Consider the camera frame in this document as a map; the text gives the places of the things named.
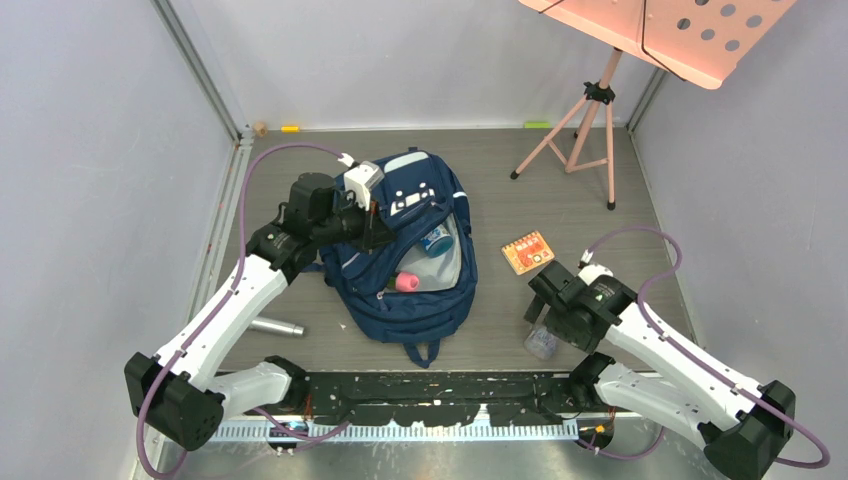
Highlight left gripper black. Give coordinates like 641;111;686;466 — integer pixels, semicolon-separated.
312;190;394;253

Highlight clear bag of clips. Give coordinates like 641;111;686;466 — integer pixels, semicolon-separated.
523;326;558;360

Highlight blue tape roll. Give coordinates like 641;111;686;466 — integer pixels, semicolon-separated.
419;224;454;258

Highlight navy blue backpack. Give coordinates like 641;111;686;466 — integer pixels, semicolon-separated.
308;147;478;368

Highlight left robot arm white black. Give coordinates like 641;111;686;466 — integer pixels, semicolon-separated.
124;163;395;451

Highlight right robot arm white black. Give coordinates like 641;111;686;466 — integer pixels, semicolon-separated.
525;261;796;479

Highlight small orange booklet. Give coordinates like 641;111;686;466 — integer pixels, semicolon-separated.
501;230;555;275

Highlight silver metal bottle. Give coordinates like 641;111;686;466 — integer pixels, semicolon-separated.
249;317;306;337

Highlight small wooden block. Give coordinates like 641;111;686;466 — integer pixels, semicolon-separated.
253;122;268;137

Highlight pink music stand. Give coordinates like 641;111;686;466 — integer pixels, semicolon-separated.
508;0;800;212

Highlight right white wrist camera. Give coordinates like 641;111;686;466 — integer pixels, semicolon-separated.
577;250;613;285

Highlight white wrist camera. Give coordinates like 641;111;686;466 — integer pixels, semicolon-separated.
577;250;613;285
338;153;385;211

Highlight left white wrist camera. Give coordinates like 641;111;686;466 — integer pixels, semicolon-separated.
338;153;385;211

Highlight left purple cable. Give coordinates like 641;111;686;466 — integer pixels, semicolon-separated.
135;141;356;480

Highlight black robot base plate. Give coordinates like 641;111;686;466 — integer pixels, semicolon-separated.
264;371;613;427

